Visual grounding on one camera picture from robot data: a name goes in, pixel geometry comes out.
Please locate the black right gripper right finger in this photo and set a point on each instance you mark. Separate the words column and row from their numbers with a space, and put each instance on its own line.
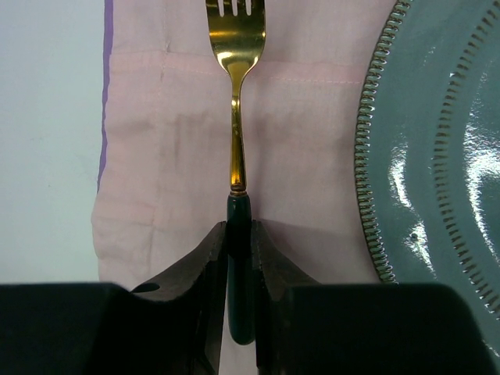
column 304, row 327

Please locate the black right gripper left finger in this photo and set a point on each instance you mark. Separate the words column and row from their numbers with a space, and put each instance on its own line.
column 170, row 324

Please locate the pink cloth placemat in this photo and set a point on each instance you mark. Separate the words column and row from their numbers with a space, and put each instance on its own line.
column 164, row 175

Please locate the teal ceramic plate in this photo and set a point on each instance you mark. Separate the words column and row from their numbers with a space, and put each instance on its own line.
column 427, row 152

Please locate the gold fork black handle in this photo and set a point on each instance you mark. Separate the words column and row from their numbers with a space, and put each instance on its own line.
column 237, row 34

